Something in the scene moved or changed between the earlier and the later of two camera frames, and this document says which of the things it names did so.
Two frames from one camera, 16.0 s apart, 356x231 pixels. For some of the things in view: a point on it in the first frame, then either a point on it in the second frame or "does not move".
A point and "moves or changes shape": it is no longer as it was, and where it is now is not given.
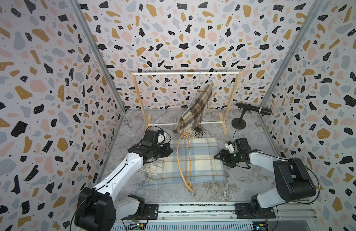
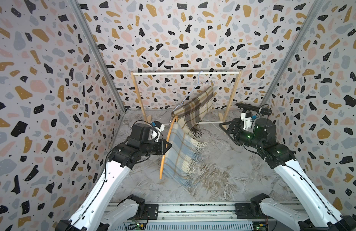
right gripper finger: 228,163 to 229,127
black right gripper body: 234,158 to 243,137
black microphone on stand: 240,123 does not move
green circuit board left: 136,226 does not move
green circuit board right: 259,225 does not move
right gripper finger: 222,155 to 229,132
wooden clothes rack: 222,121 does not move
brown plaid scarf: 191,121 moves or changes shape
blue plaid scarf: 193,160 moves or changes shape
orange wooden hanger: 190,185 to 169,137
